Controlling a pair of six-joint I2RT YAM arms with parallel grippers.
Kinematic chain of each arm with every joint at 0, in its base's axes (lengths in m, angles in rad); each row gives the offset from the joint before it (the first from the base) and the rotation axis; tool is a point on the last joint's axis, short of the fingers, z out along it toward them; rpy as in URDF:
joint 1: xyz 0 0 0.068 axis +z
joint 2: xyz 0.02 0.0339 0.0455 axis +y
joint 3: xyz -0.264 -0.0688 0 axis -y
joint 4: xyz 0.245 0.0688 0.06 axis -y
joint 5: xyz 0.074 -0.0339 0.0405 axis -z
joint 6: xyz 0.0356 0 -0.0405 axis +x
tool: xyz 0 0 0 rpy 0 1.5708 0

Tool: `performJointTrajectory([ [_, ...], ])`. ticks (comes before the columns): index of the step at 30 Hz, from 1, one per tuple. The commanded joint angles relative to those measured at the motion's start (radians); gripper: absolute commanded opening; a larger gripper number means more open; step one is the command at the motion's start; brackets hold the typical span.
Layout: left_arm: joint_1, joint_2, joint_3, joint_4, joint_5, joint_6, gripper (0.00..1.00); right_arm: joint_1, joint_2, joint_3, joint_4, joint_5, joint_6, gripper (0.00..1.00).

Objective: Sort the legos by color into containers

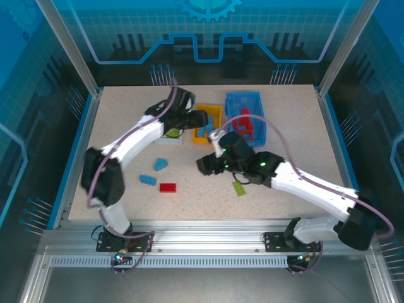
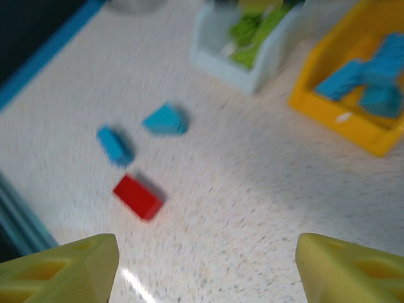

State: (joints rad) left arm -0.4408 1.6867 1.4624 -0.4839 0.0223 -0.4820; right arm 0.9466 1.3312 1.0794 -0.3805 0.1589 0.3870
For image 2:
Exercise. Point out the red lego brick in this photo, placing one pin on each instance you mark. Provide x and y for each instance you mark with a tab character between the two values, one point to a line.
135	194

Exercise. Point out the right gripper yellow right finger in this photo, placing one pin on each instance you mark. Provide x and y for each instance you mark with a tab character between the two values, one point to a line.
353	277

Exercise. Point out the white plastic bin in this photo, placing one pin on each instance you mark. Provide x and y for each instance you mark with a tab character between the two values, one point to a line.
214	63

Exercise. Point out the blue sloped lego brick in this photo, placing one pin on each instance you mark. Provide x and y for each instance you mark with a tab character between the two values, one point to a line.
164	121

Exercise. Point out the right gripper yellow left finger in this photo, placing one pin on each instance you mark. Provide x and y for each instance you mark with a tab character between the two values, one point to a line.
47	277

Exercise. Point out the blue table edge strip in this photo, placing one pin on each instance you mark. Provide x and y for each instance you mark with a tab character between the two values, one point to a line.
47	53

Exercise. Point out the yellow plastic bin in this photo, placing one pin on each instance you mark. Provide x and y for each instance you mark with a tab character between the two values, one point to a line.
341	126

